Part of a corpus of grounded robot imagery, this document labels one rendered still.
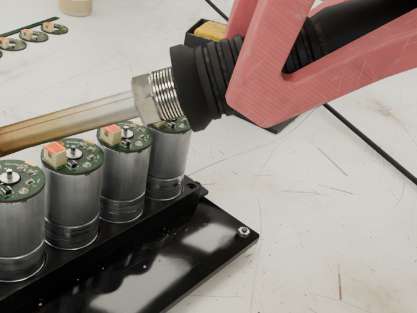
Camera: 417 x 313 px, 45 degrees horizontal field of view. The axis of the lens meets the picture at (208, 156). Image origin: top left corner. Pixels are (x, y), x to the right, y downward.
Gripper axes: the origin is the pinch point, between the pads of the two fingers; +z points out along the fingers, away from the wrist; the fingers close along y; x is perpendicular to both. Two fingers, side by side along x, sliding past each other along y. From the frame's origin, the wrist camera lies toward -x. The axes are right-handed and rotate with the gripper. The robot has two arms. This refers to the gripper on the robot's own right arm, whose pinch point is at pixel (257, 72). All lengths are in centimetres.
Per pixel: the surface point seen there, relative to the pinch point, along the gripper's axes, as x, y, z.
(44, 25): -4.9, -32.9, 16.4
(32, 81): -3.7, -22.7, 16.4
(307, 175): 13.6, -14.0, 7.2
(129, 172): 0.8, -5.4, 8.3
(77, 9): -3.0, -38.0, 15.2
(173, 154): 2.7, -7.4, 7.5
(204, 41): 8.0, -33.5, 9.1
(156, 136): 1.4, -7.4, 7.1
